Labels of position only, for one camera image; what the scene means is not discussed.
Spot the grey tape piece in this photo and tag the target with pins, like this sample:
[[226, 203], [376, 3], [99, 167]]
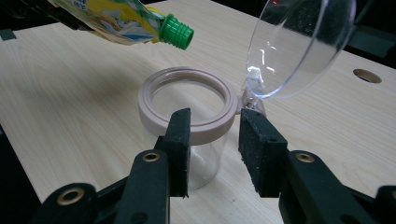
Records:
[[7, 34]]

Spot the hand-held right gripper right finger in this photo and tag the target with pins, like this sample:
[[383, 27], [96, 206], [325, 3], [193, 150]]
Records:
[[264, 161]]

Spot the clear glass cup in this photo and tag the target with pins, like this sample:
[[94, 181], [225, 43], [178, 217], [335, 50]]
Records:
[[186, 127]]

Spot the yellow spout pouch green cap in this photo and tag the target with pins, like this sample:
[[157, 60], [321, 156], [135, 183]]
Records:
[[124, 21]]

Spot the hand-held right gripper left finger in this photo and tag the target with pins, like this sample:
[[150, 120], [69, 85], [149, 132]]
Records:
[[177, 155]]

